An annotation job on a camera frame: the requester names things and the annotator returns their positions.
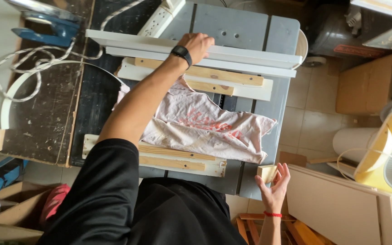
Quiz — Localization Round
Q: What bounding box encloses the person's left hand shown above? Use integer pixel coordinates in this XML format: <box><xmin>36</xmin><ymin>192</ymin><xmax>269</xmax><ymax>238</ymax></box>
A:
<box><xmin>178</xmin><ymin>33</ymin><xmax>216</xmax><ymax>66</ymax></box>

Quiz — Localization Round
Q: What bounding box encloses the person's right hand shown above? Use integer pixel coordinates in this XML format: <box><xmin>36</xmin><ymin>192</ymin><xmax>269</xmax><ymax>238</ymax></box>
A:
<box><xmin>255</xmin><ymin>162</ymin><xmax>291</xmax><ymax>214</ymax></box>

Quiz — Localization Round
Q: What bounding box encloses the long white angled shelf board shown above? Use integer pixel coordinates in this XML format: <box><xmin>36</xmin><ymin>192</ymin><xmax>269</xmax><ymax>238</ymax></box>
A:
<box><xmin>85</xmin><ymin>29</ymin><xmax>303</xmax><ymax>70</ymax></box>

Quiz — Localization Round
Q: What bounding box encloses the small light wood block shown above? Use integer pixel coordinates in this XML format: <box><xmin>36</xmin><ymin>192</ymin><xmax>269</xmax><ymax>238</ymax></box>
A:
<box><xmin>257</xmin><ymin>165</ymin><xmax>278</xmax><ymax>184</ymax></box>

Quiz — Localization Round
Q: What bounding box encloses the black smartwatch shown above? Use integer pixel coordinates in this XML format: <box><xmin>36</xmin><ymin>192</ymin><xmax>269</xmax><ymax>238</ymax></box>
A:
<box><xmin>170</xmin><ymin>45</ymin><xmax>193</xmax><ymax>69</ymax></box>

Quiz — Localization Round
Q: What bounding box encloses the grey table saw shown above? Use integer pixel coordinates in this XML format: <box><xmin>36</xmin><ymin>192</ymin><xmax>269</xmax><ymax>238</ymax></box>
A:
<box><xmin>137</xmin><ymin>0</ymin><xmax>301</xmax><ymax>201</ymax></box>

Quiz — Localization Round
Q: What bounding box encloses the white panel with wooden battens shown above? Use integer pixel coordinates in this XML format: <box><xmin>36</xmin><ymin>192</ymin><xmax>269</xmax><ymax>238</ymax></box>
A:
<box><xmin>115</xmin><ymin>57</ymin><xmax>274</xmax><ymax>102</ymax></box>
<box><xmin>82</xmin><ymin>134</ymin><xmax>227</xmax><ymax>178</ymax></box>

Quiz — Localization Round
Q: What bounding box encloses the long white flat board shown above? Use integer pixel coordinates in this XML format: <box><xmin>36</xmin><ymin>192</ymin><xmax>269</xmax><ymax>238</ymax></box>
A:
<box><xmin>105</xmin><ymin>46</ymin><xmax>297</xmax><ymax>78</ymax></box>

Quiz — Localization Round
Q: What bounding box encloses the white power strip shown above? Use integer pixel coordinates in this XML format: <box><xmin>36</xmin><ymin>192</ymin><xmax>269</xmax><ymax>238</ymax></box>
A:
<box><xmin>137</xmin><ymin>0</ymin><xmax>186</xmax><ymax>38</ymax></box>

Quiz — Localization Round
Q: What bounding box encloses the pale pink printed cloth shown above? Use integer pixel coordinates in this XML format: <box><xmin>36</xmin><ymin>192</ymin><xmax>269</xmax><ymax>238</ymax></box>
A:
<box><xmin>112</xmin><ymin>75</ymin><xmax>278</xmax><ymax>165</ymax></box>

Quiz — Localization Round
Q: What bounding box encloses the wood-coloured edge band roll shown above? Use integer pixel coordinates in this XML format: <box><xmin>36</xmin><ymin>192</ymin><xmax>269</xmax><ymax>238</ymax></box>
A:
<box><xmin>295</xmin><ymin>29</ymin><xmax>309</xmax><ymax>64</ymax></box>

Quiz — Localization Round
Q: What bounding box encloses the black air compressor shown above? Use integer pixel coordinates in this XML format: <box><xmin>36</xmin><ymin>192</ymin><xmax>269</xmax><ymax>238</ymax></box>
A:
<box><xmin>301</xmin><ymin>0</ymin><xmax>392</xmax><ymax>68</ymax></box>

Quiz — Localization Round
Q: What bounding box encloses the small brown board offcut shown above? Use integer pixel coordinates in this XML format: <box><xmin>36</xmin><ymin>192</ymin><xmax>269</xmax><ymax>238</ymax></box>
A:
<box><xmin>279</xmin><ymin>151</ymin><xmax>308</xmax><ymax>167</ymax></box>

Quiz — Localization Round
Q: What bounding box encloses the blue clothes iron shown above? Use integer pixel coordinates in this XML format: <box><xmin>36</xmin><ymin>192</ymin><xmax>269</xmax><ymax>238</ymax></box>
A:
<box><xmin>4</xmin><ymin>0</ymin><xmax>82</xmax><ymax>48</ymax></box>

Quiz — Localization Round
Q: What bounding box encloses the brown cardboard box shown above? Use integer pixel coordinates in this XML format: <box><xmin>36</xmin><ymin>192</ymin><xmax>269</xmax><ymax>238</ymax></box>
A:
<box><xmin>335</xmin><ymin>53</ymin><xmax>392</xmax><ymax>116</ymax></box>

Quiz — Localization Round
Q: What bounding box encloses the thin wooden stick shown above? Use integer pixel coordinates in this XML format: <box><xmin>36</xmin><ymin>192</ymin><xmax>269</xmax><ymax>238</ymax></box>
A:
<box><xmin>308</xmin><ymin>156</ymin><xmax>340</xmax><ymax>165</ymax></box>

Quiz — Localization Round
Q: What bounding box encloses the person's black shirt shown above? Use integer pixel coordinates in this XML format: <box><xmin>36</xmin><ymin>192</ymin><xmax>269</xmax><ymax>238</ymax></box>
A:
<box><xmin>37</xmin><ymin>138</ymin><xmax>248</xmax><ymax>245</ymax></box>

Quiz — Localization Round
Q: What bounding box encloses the dark scratched workbench board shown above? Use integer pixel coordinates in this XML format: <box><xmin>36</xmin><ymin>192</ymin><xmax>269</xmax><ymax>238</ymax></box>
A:
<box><xmin>0</xmin><ymin>0</ymin><xmax>96</xmax><ymax>168</ymax></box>

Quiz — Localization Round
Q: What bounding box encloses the beige fibreboard panel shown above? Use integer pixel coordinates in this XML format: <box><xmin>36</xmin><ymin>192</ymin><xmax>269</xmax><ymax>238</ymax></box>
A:
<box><xmin>286</xmin><ymin>164</ymin><xmax>392</xmax><ymax>245</ymax></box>

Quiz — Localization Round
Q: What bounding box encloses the white curved edge band strip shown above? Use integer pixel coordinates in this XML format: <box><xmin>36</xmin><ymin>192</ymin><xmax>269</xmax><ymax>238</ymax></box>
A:
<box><xmin>0</xmin><ymin>60</ymin><xmax>126</xmax><ymax>130</ymax></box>

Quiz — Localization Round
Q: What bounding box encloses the yellow white fan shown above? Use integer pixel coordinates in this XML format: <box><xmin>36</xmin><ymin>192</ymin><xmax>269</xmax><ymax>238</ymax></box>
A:
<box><xmin>353</xmin><ymin>91</ymin><xmax>392</xmax><ymax>197</ymax></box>

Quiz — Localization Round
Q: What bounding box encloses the red cloth bag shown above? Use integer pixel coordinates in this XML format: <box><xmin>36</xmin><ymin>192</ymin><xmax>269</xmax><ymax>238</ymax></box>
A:
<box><xmin>39</xmin><ymin>183</ymin><xmax>71</xmax><ymax>222</ymax></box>

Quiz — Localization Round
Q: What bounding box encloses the open cardboard carton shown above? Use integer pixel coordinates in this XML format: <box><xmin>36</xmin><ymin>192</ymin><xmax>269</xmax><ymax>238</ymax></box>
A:
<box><xmin>0</xmin><ymin>181</ymin><xmax>64</xmax><ymax>243</ymax></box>

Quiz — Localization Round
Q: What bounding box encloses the white black braided cord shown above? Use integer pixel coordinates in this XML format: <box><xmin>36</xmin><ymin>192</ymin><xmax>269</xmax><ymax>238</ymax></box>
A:
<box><xmin>0</xmin><ymin>0</ymin><xmax>146</xmax><ymax>103</ymax></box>

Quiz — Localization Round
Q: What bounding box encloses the thin white cable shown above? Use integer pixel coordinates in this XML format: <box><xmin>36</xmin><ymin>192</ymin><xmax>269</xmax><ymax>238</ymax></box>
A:
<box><xmin>336</xmin><ymin>147</ymin><xmax>392</xmax><ymax>181</ymax></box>

